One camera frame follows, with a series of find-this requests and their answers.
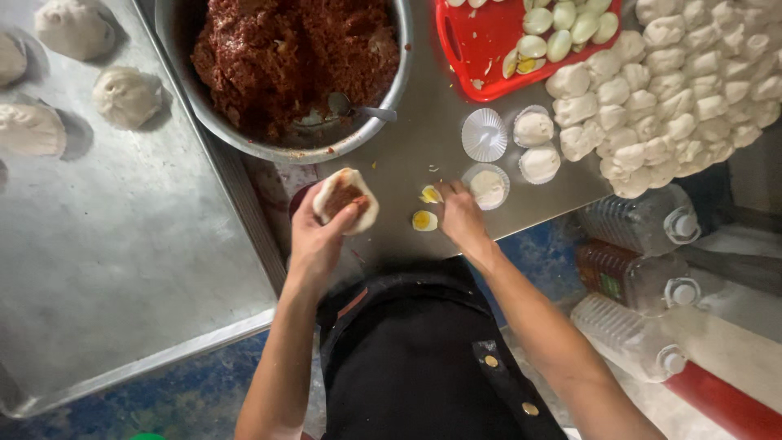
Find person's left hand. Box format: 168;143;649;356
287;182;362;283

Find person's right hand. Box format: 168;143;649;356
434;180;499;261

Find dough with red filling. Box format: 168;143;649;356
312;167;380;237

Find white paper liner with dough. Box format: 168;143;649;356
461;163;512;212
512;104;556;149
518;143;562;186

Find dark red round lid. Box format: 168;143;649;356
288;181;320;220

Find empty white paper liner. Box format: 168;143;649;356
461;108;509;163

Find large metal bowl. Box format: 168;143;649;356
154;0;414;165

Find metal spoon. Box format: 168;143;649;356
326;92;398;123

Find black apron with gold buttons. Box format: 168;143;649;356
315;255;570;440

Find cut egg pieces with yolk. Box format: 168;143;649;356
501;48;548;79

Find plastic bottle with brown liquid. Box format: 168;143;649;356
573;238;704;317

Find clear plastic bottle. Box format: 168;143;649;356
577;183;703;258
569;291;689;385

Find red plastic tray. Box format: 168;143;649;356
434;0;623;104

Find large metal baking tray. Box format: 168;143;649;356
0;0;289;420

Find red minced meat filling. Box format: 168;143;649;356
191;0;402;140

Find heap of peeled boiled eggs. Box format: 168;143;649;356
446;0;620;64

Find shaped white dough bun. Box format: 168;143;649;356
33;0;117;62
92;65;165;131
0;33;29;87
0;102;67;157

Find heap of white dough pieces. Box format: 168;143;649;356
545;0;782;200

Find red pipe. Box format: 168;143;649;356
662;360;782;440

